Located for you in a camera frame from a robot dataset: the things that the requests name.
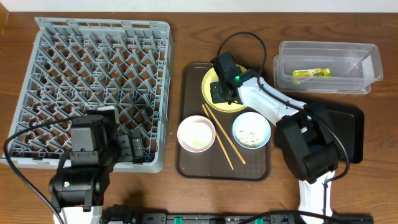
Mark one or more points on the rice and nut scraps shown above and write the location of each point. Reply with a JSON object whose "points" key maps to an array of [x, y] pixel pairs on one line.
{"points": [[249, 138]]}

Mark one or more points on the black tray bin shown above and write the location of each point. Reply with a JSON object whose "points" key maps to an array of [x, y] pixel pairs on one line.
{"points": [[351, 130]]}

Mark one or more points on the wooden chopstick left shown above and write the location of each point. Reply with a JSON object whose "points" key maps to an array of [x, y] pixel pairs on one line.
{"points": [[219, 140]]}

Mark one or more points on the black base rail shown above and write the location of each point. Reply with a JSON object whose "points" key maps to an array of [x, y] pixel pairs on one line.
{"points": [[123, 214]]}

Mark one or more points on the white cup in pink bowl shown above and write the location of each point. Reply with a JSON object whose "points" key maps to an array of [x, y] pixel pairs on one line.
{"points": [[198, 135]]}

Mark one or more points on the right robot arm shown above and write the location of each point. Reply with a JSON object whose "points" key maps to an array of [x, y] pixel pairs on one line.
{"points": [[314, 185]]}

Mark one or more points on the dark brown serving tray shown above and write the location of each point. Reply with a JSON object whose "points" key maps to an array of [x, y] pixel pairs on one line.
{"points": [[216, 162]]}

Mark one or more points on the green snack wrapper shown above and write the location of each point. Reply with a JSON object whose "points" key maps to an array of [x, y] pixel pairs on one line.
{"points": [[304, 75]]}

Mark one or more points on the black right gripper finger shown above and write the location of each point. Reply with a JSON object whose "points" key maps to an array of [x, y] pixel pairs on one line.
{"points": [[217, 95], [230, 93]]}

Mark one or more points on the wooden chopstick right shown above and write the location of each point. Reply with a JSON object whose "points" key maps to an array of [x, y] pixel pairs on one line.
{"points": [[208, 110]]}

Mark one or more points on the clear plastic bin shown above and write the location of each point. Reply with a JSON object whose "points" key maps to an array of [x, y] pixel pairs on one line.
{"points": [[354, 66]]}

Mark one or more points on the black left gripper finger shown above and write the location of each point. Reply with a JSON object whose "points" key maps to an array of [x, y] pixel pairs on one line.
{"points": [[136, 144], [126, 151]]}

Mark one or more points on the yellow plate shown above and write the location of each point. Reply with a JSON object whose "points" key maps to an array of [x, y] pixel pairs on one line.
{"points": [[211, 76]]}

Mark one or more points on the grey dishwasher rack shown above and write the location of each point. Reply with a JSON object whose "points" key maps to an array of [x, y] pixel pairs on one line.
{"points": [[77, 65]]}

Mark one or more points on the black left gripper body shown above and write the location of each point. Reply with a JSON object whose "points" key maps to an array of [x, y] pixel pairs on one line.
{"points": [[107, 155]]}

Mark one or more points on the light blue bowl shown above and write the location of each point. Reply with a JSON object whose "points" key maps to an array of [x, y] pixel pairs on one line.
{"points": [[254, 122]]}

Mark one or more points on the pink bowl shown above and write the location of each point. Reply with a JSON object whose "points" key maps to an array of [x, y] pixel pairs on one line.
{"points": [[183, 127]]}

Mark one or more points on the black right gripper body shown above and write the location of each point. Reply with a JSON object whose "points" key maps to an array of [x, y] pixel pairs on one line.
{"points": [[217, 96]]}

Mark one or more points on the wooden chopstick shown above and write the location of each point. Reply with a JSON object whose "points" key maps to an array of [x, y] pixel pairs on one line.
{"points": [[208, 110], [219, 140]]}

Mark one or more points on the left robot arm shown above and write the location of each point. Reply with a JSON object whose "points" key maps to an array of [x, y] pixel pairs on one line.
{"points": [[82, 177]]}

